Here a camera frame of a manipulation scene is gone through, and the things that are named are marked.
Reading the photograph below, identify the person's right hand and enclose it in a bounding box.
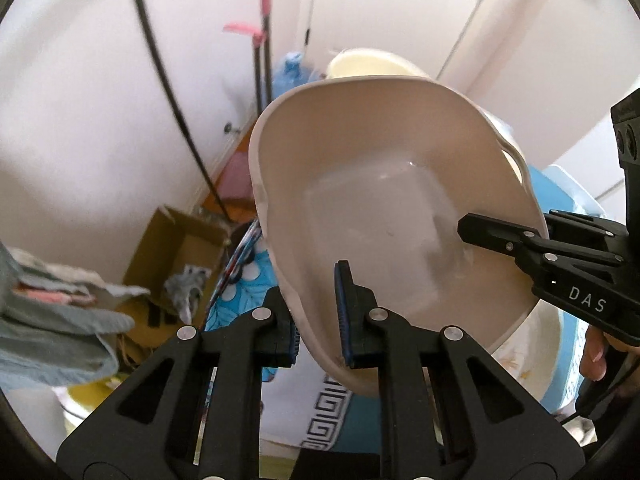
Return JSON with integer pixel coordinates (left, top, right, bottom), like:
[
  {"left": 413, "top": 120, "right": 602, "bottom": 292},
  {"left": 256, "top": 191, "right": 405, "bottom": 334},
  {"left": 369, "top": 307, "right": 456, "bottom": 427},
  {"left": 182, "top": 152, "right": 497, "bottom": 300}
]
[{"left": 579, "top": 322, "right": 640, "bottom": 386}]

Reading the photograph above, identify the grey rag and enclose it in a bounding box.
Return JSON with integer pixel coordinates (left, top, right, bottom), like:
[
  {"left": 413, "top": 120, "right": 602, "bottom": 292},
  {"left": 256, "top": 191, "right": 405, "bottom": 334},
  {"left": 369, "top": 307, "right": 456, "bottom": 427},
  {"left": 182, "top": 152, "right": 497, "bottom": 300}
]
[{"left": 164, "top": 264, "right": 212, "bottom": 322}]

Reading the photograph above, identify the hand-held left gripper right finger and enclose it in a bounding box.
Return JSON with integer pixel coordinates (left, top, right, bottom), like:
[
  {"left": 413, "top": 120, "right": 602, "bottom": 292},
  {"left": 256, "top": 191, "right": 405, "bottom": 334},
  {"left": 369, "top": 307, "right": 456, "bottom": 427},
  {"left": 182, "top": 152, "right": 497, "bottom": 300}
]
[{"left": 334, "top": 260, "right": 586, "bottom": 480}]

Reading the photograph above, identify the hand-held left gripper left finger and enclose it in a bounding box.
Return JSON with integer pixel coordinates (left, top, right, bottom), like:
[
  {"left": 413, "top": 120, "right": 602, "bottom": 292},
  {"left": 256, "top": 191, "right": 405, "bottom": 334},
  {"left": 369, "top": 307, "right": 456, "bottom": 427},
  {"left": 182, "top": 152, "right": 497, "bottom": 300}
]
[{"left": 57, "top": 287, "right": 301, "bottom": 480}]

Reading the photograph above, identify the teal patterned tablecloth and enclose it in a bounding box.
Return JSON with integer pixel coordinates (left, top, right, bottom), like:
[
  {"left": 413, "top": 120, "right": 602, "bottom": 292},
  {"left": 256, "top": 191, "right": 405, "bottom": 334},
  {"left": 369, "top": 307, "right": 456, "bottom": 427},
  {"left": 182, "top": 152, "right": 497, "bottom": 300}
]
[{"left": 204, "top": 164, "right": 618, "bottom": 463}]

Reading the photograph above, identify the brown square bowl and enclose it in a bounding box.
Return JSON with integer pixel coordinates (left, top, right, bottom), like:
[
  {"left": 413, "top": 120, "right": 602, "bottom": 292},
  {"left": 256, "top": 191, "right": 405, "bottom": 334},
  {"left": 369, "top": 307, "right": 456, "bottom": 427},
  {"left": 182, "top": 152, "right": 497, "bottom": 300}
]
[{"left": 247, "top": 76, "right": 548, "bottom": 397}]

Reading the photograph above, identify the grey-blue garment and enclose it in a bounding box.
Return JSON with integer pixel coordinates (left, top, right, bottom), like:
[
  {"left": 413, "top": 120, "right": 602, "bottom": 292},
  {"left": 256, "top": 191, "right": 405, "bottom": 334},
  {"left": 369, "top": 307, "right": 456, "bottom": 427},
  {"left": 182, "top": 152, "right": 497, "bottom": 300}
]
[{"left": 0, "top": 242, "right": 152, "bottom": 388}]

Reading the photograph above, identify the black clothes rack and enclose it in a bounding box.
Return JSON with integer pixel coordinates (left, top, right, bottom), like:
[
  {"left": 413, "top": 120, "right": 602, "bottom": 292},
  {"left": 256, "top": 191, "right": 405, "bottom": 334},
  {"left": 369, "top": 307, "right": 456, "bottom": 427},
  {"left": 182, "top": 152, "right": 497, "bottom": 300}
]
[{"left": 126, "top": 0, "right": 237, "bottom": 223}]

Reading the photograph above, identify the blue water bottle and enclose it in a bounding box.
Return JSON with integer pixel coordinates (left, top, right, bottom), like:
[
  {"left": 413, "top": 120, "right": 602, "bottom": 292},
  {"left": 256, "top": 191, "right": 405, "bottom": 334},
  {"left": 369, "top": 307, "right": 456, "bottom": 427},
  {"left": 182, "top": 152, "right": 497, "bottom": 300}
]
[{"left": 271, "top": 51, "right": 321, "bottom": 111}]

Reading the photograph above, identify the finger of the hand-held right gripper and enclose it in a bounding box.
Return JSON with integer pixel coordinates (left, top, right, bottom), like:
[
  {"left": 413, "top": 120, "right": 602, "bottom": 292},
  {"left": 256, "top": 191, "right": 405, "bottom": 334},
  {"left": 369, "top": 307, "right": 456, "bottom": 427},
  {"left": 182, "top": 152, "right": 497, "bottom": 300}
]
[
  {"left": 456, "top": 211, "right": 623, "bottom": 270},
  {"left": 545, "top": 209, "right": 628, "bottom": 241}
]

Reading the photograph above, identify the cream yellow bowl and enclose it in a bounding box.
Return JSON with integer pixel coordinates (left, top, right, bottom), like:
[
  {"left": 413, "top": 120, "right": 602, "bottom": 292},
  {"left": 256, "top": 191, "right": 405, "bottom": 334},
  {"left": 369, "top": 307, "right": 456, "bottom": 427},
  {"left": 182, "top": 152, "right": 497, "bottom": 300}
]
[{"left": 326, "top": 48, "right": 432, "bottom": 82}]

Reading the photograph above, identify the white door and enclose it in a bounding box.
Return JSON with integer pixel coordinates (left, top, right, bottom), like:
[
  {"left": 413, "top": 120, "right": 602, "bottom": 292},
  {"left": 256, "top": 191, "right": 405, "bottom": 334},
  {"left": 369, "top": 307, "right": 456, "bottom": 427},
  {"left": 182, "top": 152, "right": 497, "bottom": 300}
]
[{"left": 295, "top": 0, "right": 493, "bottom": 91}]

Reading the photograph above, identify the cardboard box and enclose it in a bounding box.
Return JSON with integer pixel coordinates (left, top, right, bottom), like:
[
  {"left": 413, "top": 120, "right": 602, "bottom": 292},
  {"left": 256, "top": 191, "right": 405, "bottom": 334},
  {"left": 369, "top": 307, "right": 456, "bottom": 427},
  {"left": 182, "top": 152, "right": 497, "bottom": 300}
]
[{"left": 121, "top": 204, "right": 237, "bottom": 323}]

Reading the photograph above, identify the cream printed plate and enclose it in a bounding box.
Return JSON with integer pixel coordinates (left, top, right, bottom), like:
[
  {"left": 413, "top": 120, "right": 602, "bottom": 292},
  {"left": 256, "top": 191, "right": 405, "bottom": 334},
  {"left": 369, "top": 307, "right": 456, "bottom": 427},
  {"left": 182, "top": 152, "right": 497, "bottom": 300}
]
[{"left": 490, "top": 300, "right": 567, "bottom": 411}]

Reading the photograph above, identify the pink mop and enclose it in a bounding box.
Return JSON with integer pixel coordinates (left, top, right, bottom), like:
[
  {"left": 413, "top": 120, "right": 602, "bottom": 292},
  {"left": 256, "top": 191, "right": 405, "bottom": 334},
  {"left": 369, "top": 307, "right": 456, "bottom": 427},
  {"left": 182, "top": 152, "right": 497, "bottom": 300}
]
[{"left": 224, "top": 0, "right": 277, "bottom": 113}]

